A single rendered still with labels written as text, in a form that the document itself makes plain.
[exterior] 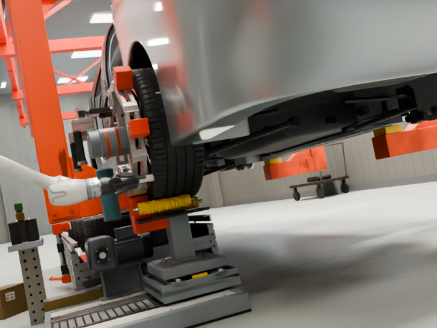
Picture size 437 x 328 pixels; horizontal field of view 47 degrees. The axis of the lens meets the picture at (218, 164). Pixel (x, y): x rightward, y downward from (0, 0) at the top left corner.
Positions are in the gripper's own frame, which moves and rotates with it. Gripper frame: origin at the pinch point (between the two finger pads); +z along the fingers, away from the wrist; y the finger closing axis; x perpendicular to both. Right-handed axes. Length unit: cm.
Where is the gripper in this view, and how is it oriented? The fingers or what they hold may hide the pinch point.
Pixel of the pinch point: (145, 178)
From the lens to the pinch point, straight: 227.8
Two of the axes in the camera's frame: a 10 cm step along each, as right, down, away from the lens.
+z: 9.3, -1.7, 3.3
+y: 0.9, -7.7, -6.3
